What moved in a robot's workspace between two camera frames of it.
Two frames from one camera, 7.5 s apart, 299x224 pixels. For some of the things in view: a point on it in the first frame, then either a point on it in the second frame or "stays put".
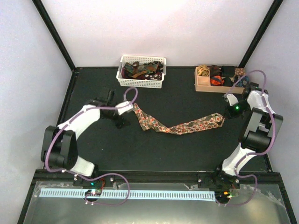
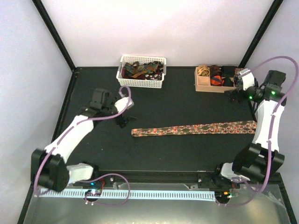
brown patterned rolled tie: [239, 71] stays put
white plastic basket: [141, 72] stays put
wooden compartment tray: [202, 83] stays put
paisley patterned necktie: [146, 122] → [229, 128]
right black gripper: [231, 115] → [241, 98]
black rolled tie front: [227, 82] stays put
